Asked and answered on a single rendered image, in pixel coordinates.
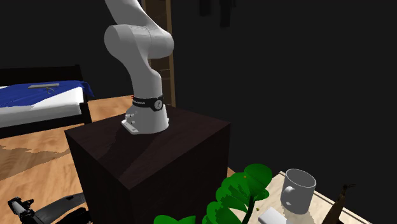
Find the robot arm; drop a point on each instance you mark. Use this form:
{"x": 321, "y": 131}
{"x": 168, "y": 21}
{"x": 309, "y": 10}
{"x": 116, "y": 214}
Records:
{"x": 141, "y": 52}

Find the dark brown robot stand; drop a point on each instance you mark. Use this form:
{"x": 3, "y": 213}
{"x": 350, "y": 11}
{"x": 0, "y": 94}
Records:
{"x": 161, "y": 161}

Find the green leafy plant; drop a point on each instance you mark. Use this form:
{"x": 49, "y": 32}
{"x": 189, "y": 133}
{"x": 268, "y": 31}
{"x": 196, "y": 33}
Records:
{"x": 238, "y": 192}

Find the grey mug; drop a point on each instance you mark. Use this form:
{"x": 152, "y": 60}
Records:
{"x": 296, "y": 194}

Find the small white box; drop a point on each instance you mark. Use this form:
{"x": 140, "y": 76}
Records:
{"x": 273, "y": 217}

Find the bed with blue blanket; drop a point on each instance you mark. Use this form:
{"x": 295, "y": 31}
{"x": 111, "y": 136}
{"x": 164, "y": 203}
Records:
{"x": 46, "y": 99}

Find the light wooden table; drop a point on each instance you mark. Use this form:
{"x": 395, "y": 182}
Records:
{"x": 322, "y": 204}

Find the dark brown banana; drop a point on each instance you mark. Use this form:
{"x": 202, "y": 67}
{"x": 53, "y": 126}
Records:
{"x": 336, "y": 208}

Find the black exercise machine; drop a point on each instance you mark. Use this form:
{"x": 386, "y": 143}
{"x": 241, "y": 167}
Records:
{"x": 49, "y": 212}

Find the wooden door frame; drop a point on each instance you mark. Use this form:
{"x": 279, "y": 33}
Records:
{"x": 164, "y": 71}

